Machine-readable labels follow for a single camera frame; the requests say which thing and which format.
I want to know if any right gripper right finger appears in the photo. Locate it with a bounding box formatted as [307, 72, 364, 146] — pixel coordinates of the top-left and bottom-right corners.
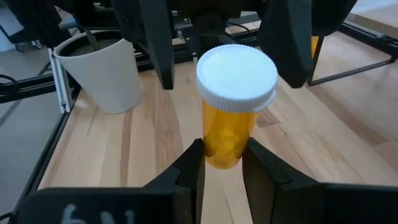
[241, 138, 398, 224]

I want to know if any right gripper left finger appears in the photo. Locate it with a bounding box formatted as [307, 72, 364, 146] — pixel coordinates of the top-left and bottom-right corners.
[9, 138, 206, 224]

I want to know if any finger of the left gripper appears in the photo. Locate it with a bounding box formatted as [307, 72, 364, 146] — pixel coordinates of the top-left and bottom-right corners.
[136, 0, 175, 90]
[259, 0, 358, 89]

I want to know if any small orange medicine bottle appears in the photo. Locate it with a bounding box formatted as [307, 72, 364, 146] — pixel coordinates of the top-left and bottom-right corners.
[195, 44, 279, 170]

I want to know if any wooden shelf with black legs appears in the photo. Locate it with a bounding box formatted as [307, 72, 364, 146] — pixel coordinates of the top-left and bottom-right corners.
[307, 0, 398, 87]

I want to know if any white plant pot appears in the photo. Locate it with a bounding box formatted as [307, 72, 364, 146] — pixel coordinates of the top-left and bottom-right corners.
[53, 29, 143, 114]

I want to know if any white wheeled cart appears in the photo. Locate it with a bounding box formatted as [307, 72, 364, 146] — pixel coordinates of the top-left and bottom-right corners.
[0, 6, 43, 53]

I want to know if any silver aluminium bracket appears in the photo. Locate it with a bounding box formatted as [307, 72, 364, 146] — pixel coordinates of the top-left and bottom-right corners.
[47, 46, 73, 114]

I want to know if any black aluminium table frame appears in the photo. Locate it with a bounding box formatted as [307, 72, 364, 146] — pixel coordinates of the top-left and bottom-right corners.
[0, 0, 398, 220]

